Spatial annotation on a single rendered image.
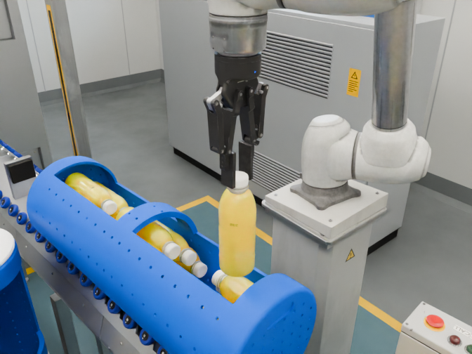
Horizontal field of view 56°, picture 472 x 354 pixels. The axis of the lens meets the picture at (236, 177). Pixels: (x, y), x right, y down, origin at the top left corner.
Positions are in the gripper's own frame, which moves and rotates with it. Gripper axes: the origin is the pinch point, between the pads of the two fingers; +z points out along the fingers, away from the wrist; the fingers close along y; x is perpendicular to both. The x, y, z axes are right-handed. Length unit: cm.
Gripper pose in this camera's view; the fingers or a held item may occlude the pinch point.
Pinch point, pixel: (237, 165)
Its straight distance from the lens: 80.7
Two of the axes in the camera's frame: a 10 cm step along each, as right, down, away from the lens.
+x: 7.1, 3.4, -6.2
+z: 0.0, 8.8, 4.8
